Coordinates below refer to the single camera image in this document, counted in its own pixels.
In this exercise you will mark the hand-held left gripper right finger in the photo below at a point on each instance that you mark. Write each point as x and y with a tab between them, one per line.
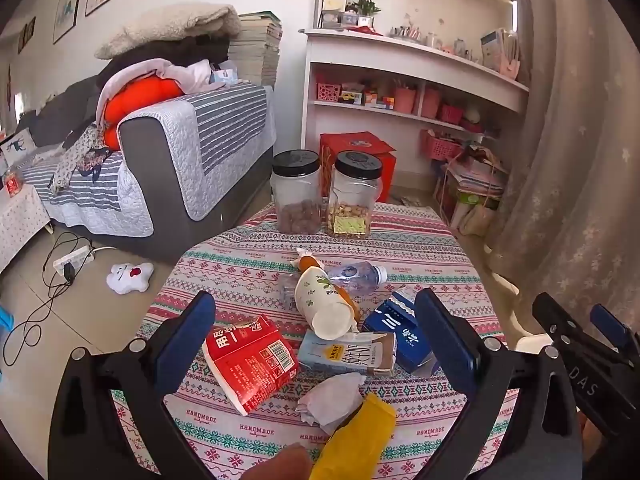
445	340

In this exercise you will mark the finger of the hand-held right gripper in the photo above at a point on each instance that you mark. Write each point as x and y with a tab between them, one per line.
560	321
607	322

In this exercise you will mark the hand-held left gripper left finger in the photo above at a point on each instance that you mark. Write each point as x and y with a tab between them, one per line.
186	339

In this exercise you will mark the light blue milk carton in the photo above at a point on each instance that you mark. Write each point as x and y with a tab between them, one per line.
345	352

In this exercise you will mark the blue and white carton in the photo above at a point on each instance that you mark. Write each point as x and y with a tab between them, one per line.
400	332

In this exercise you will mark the red milk carton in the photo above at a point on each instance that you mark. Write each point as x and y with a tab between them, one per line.
247	360

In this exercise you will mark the white plush toy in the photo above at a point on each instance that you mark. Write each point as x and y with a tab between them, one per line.
127	277

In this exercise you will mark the patterned tablecloth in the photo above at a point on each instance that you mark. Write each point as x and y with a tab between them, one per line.
240	270

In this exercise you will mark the clear plastic water bottle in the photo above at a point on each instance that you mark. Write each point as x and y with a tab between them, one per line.
357	276

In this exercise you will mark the clear crumpled plastic cup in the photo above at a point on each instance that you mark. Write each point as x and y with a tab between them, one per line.
287	292

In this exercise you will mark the beige tote bag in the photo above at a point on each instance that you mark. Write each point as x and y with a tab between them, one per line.
477	220

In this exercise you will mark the white floral paper cup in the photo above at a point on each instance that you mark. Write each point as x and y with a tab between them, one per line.
322	302

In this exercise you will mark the white crumpled tissue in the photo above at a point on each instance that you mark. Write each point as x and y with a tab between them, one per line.
330	400

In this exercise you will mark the black power adapter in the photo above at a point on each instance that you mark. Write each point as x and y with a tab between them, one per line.
68	272

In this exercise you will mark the white power strip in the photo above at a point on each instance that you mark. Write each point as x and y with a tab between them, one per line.
75	257

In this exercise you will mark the yellow packet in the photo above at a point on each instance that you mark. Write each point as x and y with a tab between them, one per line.
352	442

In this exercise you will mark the orange snack wrapper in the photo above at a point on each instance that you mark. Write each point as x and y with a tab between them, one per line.
307	261

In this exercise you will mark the brown rounded object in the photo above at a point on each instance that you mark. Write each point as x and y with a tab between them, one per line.
275	465

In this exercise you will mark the pile of papers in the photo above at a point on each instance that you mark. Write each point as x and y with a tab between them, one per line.
472	180

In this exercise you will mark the black-lidded jar of pistachios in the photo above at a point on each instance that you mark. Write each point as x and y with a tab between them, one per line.
354	200

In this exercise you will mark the striped quilted sofa cover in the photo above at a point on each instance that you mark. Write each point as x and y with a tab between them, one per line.
85	200
225	120

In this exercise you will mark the grey sofa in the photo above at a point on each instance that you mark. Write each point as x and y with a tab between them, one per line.
150	170

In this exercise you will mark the black-lidded jar of brown nuts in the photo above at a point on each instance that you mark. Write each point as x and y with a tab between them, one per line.
296	195

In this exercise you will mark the beige floral curtain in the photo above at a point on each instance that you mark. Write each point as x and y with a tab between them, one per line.
575	135

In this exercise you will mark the large pink mesh basket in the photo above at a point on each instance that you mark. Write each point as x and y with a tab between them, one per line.
442	147

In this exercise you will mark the side table with floral cloth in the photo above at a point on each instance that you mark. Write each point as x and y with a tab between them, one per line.
20	225

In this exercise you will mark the floral cloth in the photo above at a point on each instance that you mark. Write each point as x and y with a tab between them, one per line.
75	160

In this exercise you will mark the red gift box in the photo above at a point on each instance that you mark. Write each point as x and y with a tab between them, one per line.
362	142

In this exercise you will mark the orange cushion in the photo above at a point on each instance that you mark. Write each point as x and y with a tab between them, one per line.
111	137
145	97

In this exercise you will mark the small pink mesh basket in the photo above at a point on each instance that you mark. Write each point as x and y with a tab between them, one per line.
451	115

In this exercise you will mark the red packet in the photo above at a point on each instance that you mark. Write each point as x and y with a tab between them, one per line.
12	182

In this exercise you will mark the pink plastic bin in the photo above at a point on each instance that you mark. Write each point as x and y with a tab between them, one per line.
404	100
431	104

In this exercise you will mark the white printed cushion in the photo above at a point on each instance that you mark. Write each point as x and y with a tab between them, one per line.
17	146

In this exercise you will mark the pink mitten ornament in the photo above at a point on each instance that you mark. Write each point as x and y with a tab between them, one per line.
511	67

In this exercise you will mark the yellow toy car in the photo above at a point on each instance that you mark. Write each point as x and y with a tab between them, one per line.
350	97

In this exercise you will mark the pink blanket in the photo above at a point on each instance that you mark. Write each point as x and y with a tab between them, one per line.
175	72

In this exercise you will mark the pink perforated basket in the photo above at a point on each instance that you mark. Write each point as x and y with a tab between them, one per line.
328	92

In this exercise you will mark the white and blue box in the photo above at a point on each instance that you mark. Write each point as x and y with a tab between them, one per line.
492	47

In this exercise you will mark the dark blanket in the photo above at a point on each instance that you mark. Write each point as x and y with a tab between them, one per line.
190	50

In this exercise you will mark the white bookshelf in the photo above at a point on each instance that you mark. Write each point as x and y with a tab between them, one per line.
380	55

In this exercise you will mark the stack of books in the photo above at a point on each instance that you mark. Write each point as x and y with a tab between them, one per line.
257	50

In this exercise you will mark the cream fleece blanket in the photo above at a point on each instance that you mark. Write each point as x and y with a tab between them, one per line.
170	27

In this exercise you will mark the small green plant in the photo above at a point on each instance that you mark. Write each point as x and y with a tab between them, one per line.
368	6

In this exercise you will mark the small dark wall picture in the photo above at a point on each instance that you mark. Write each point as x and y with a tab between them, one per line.
27	34

